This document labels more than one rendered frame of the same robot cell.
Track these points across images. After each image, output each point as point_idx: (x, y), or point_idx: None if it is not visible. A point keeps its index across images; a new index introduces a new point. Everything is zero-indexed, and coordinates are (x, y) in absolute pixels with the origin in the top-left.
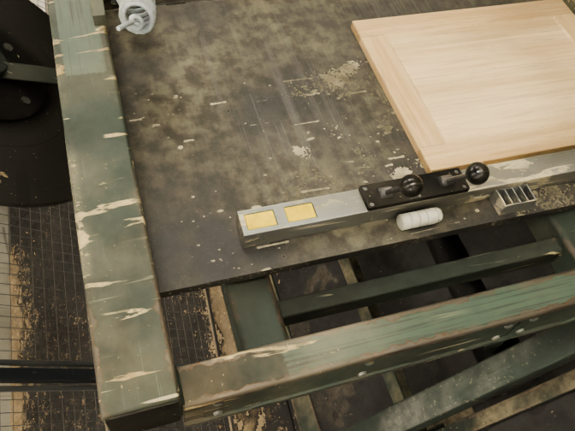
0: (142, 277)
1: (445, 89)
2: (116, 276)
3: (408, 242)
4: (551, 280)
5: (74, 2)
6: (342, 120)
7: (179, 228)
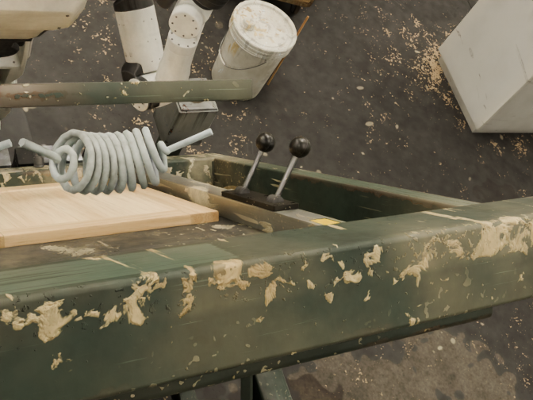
0: (509, 201)
1: (93, 213)
2: (525, 206)
3: None
4: (316, 177)
5: (9, 280)
6: (155, 244)
7: None
